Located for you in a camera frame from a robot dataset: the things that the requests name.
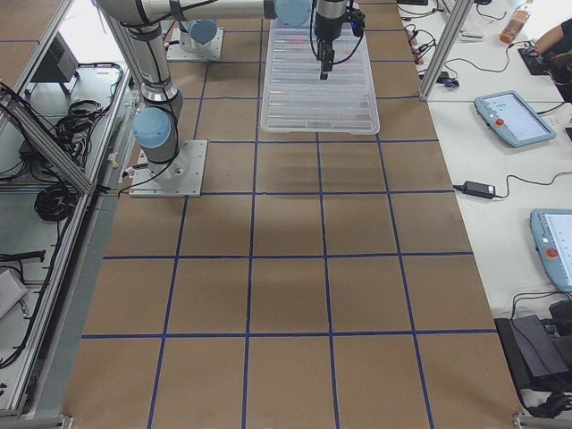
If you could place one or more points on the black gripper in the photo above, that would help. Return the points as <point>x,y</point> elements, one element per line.
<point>325,28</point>

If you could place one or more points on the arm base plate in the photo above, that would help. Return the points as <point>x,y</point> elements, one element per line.
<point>183,48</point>
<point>184,177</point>

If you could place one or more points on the clear plastic box lid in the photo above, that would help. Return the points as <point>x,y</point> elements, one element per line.
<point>295,98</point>

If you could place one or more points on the aluminium frame post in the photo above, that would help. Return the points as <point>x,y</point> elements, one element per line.
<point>450,31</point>

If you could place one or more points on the black power adapter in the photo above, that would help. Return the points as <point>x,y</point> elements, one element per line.
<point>480,190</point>

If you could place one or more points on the teach pendant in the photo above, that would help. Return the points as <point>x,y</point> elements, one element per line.
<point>512,119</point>
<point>551,230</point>

